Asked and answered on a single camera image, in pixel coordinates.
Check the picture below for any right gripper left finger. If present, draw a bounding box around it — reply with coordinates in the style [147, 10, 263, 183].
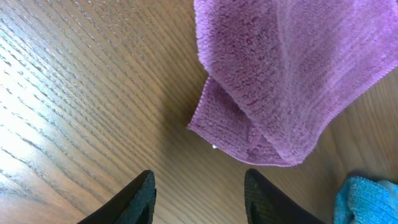
[79, 170, 157, 224]

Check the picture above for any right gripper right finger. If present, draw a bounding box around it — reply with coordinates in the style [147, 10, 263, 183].
[244, 169, 322, 224]

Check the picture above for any purple cloth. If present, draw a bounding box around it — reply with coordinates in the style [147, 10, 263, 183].
[188, 0, 397, 167]

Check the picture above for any crumpled blue cloth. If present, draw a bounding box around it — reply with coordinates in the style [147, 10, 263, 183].
[333, 176, 397, 224]

